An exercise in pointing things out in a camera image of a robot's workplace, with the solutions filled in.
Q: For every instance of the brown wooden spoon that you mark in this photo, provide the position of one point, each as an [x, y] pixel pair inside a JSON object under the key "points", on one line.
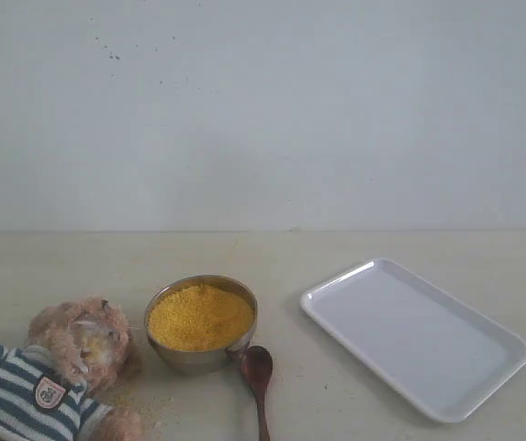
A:
{"points": [[257, 369]]}

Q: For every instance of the beige teddy bear striped sweater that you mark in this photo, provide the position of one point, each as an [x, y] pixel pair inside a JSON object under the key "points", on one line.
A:
{"points": [[73, 352]]}

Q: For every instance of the yellow millet grains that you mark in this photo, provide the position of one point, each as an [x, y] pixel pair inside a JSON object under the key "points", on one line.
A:
{"points": [[200, 318]]}

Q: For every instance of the steel bowl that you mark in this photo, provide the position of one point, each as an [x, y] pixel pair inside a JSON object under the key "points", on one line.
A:
{"points": [[194, 363]]}

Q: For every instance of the white rectangular plastic tray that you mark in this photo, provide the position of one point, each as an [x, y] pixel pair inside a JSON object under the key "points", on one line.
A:
{"points": [[441, 355]]}

